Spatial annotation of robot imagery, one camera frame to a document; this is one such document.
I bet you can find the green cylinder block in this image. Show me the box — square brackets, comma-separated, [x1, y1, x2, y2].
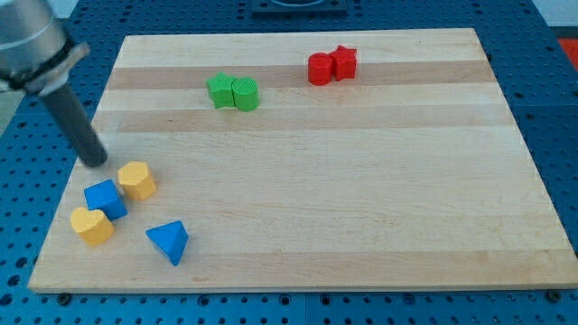
[231, 78, 260, 112]

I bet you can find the green star block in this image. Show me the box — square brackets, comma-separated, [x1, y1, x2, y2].
[206, 72, 237, 109]

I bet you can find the wooden board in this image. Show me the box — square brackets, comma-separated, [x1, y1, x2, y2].
[29, 28, 577, 293]

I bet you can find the yellow hexagon block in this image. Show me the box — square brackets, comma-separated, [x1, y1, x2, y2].
[117, 161, 157, 200]

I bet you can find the red star block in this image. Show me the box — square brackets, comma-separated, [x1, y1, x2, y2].
[330, 45, 357, 81]

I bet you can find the red cylinder block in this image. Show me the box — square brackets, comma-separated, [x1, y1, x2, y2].
[308, 52, 332, 86]

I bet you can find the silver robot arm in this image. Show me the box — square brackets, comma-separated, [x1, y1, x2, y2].
[1, 0, 89, 96]

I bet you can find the blue triangle block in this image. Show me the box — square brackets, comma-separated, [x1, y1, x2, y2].
[145, 221, 189, 266]

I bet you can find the yellow heart block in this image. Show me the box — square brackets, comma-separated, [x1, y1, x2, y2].
[70, 208, 116, 246]

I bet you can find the blue cube block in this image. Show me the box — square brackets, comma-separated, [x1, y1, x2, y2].
[84, 180, 128, 221]

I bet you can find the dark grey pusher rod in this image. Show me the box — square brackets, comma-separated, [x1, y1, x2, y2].
[40, 83, 107, 167]

